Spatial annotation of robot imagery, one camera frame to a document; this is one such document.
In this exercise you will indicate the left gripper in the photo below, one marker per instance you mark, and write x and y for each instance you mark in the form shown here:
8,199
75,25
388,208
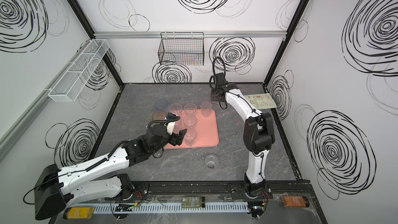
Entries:
173,137

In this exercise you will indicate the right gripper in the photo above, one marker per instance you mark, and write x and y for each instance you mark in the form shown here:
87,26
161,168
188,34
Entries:
214,95

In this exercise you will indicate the clear cup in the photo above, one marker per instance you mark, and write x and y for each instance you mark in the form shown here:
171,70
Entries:
178,122
206,108
211,161

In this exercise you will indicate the yellow plastic cup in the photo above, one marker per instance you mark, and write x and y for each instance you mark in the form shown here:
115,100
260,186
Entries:
159,115

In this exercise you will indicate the pink plastic tray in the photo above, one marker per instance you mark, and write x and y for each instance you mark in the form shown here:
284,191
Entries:
207,132

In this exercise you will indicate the clear faceted glass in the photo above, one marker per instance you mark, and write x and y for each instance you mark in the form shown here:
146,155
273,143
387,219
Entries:
175,109

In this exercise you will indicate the blue plastic cup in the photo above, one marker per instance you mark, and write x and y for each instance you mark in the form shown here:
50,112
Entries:
161,105

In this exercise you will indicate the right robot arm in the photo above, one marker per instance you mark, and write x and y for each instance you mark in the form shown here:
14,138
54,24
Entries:
258,136

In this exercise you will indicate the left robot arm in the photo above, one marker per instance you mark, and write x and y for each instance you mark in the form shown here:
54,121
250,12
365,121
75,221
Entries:
59,188

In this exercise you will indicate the green bottle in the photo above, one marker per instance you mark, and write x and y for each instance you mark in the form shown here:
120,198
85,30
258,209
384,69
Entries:
193,202

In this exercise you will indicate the yellow bottle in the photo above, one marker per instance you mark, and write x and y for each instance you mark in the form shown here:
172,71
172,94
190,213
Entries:
78,213

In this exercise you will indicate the orange bottle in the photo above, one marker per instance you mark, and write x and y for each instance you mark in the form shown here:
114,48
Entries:
295,201

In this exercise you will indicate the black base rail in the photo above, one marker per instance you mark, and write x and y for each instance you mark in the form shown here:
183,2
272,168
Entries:
143,190

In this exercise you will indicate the black wire basket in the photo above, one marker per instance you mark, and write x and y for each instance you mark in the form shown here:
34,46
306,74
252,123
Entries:
186,48

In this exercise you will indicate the white slotted cable duct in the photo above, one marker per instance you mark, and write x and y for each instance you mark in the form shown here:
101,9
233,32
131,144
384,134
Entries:
175,208

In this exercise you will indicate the white mesh wall shelf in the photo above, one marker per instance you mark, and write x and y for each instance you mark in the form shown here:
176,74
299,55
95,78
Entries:
87,69

